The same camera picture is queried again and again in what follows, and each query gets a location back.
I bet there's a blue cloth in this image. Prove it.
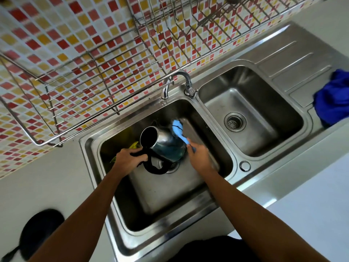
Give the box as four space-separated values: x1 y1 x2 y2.
313 69 349 128

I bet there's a large steel wire dish rack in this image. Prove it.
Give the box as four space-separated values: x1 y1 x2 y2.
0 32 179 148

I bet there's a round steel drain strainer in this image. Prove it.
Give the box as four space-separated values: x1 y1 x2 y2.
224 112 247 132

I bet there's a person's left hand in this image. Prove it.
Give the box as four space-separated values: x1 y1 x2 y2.
114 147 149 178

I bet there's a blue dish brush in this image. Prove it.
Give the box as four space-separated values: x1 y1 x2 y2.
171 120 197 153

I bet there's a black round kettle base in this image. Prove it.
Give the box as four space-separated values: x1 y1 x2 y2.
0 209 65 262

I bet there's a steel wire plate rack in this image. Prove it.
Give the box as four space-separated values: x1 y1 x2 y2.
125 0 331 53

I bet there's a yellow green sponge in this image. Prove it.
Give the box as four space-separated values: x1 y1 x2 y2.
110 141 140 163

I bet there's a person's left forearm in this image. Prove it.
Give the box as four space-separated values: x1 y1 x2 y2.
29 167 130 262

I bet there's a chrome sink faucet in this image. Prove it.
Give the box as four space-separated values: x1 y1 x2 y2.
161 71 198 100

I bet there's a steel sink drain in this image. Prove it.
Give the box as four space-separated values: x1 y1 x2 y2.
164 160 181 174

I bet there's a steel kettle with black handle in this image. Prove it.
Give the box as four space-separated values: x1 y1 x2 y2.
139 125 189 175

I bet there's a person's right forearm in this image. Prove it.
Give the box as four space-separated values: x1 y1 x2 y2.
201 171 332 262

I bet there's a person's right hand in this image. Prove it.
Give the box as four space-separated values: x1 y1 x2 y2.
187 144 219 179

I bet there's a person's dark clothing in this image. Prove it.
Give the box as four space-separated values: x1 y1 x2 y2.
169 236 260 262

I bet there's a stainless steel double sink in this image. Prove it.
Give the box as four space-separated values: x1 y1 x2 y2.
79 21 349 257

